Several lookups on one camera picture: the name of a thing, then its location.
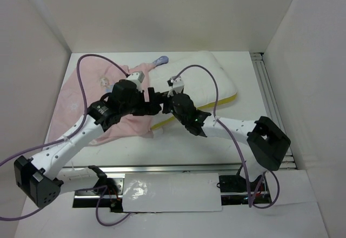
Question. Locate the aluminium side rail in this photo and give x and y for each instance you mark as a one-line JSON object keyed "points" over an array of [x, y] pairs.
{"points": [[266, 89]]}

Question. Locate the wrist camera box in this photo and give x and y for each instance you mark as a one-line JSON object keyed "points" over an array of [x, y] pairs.
{"points": [[136, 77], [176, 86]]}

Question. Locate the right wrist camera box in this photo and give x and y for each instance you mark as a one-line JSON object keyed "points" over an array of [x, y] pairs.
{"points": [[176, 86]]}

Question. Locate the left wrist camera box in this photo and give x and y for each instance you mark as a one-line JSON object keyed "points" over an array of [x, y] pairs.
{"points": [[136, 77]]}

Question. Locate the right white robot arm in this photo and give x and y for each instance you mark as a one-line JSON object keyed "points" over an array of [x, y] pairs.
{"points": [[267, 142]]}

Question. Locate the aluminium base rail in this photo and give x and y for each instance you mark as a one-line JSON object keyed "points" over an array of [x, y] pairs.
{"points": [[105, 186]]}

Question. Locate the white pillow yellow trim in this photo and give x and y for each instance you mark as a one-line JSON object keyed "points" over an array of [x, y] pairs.
{"points": [[204, 86]]}

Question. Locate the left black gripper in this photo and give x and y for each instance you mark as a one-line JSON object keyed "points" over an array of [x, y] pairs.
{"points": [[149, 107]]}

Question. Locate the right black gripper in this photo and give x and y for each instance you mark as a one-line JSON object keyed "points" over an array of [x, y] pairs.
{"points": [[166, 109]]}

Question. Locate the white cover sheet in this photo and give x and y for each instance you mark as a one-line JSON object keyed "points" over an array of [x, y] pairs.
{"points": [[176, 192]]}

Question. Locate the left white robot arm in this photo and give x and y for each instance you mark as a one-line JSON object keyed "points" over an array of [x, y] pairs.
{"points": [[40, 176]]}

